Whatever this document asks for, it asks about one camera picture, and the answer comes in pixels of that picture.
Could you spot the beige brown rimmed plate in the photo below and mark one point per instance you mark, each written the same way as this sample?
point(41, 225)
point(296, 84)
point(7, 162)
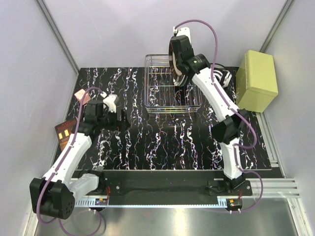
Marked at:
point(178, 45)

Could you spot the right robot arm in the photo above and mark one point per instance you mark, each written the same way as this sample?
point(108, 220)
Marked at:
point(226, 132)

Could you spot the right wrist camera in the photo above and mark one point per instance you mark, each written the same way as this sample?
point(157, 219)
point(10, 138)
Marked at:
point(185, 31)

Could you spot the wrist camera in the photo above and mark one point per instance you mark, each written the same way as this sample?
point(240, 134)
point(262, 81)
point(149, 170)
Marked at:
point(185, 31)
point(110, 101)

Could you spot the metal wire dish rack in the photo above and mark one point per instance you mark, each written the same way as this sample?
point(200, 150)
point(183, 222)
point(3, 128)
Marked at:
point(161, 96)

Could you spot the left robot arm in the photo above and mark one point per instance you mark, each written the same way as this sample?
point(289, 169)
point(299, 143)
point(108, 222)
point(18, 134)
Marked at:
point(55, 194)

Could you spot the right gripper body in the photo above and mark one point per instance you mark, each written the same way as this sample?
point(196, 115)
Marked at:
point(178, 61)

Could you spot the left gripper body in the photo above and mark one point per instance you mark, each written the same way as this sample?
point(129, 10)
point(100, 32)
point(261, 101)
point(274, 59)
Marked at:
point(119, 119)

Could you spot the dark book with house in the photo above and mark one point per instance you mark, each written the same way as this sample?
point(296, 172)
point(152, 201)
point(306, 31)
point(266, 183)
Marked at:
point(64, 130)

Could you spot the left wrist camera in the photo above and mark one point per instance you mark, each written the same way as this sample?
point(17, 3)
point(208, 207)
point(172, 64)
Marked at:
point(110, 101)

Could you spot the yellow-green box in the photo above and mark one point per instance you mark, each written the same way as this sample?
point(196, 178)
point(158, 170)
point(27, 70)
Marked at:
point(256, 82)

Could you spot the white black headphones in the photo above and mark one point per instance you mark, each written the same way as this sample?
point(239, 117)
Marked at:
point(222, 74)

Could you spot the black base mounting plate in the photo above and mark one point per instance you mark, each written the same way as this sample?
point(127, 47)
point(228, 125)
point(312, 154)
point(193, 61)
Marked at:
point(170, 188)

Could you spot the pink cube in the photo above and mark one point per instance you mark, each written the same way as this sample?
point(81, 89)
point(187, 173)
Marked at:
point(79, 95)

